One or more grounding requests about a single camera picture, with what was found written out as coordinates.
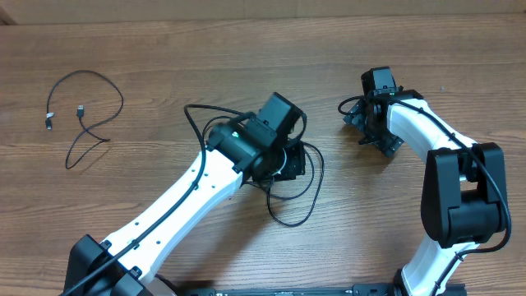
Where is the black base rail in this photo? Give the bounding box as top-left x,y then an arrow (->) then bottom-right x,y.
177,284 -> 403,296

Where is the short black usb cable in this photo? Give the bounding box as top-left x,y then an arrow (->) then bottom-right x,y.
44,69 -> 125,170

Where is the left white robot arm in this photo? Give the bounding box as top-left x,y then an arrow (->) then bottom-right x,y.
63,93 -> 307,295

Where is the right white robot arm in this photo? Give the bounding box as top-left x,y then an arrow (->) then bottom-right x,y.
343,67 -> 512,296

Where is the long black usb cable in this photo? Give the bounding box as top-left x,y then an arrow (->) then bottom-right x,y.
201,114 -> 325,228

